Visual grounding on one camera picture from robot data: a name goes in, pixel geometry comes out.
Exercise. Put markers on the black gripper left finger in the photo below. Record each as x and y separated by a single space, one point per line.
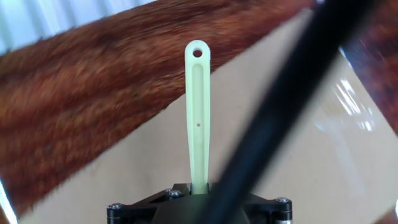
133 211

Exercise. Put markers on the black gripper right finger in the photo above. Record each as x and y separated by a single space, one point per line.
273 210

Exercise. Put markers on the pale green plastic flyswatter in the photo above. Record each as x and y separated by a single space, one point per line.
198 124

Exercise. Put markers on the brown cardboard sheet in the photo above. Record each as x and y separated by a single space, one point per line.
140 171

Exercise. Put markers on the glossy wood-grain table mat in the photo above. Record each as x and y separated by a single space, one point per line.
77 93

